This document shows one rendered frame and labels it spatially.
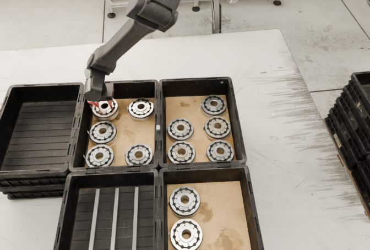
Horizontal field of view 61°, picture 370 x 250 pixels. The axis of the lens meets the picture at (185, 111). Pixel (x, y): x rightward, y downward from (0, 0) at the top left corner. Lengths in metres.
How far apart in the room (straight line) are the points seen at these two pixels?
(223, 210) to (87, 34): 2.32
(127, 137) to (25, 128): 0.42
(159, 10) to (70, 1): 2.81
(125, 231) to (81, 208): 0.18
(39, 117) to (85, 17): 1.99
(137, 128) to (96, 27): 1.98
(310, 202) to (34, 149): 1.08
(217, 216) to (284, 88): 0.78
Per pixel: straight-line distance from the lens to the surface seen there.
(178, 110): 1.30
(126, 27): 0.87
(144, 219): 1.10
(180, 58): 1.70
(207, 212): 1.10
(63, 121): 1.36
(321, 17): 3.41
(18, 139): 1.39
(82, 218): 1.15
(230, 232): 1.09
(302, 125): 1.51
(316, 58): 2.94
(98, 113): 1.28
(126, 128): 1.27
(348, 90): 2.05
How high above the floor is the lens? 1.87
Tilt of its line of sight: 53 degrees down
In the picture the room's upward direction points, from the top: straight up
